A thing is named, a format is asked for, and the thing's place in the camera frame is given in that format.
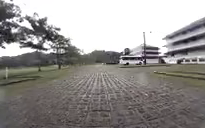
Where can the small dark tree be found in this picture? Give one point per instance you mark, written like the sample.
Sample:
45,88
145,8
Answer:
73,55

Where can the grid paver path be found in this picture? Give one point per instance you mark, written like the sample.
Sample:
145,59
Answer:
103,96

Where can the grass verge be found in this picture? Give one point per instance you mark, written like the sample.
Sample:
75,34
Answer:
186,69

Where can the dark pole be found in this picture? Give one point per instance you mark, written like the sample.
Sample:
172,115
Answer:
144,50

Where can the slim-trunked tree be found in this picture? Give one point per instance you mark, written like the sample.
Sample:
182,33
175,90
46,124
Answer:
59,46

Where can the grass field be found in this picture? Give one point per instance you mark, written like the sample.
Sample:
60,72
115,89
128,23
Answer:
20,72

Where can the grassy kerb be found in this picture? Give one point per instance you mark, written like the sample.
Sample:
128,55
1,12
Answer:
183,75

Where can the short white post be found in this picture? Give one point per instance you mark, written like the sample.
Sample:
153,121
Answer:
6,72

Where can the wide-crowned tree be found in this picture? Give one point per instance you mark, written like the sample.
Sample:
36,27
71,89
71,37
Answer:
40,36

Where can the small white tiered building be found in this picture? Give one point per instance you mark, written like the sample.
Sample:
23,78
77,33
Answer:
151,53

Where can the wooded hill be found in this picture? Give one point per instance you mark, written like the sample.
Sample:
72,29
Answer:
100,56

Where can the white bus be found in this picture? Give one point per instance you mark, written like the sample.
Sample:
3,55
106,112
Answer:
131,60

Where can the large dark tree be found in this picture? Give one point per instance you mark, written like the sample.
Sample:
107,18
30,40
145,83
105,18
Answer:
1,23

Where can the large white tiered building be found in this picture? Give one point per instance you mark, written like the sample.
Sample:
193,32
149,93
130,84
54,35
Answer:
190,40

